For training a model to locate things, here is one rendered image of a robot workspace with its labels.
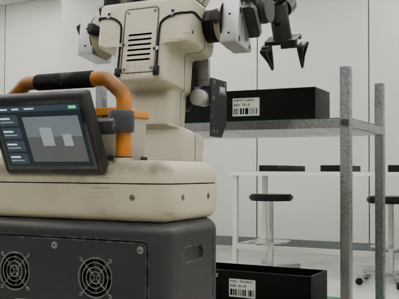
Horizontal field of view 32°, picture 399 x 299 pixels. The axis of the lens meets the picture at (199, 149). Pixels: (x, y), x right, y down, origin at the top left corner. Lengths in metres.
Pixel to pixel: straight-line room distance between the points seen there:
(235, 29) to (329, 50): 5.52
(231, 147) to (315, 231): 1.29
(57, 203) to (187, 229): 0.28
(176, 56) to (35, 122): 0.50
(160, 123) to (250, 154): 5.69
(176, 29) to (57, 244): 0.62
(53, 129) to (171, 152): 0.44
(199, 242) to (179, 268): 0.10
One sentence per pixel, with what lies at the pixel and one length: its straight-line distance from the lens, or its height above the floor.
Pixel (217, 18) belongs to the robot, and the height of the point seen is 1.17.
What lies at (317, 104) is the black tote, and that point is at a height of 1.01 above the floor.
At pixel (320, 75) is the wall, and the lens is 7.25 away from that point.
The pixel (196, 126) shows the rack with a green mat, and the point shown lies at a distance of 2.23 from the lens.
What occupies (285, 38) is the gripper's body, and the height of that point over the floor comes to 1.19.
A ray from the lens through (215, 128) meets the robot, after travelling 1.88.
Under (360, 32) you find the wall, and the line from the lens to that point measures 7.20.
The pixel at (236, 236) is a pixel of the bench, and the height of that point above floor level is 0.26.
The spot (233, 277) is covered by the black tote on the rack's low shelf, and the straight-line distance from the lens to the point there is 2.34.
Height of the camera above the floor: 0.79
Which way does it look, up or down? 2 degrees up
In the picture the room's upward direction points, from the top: straight up
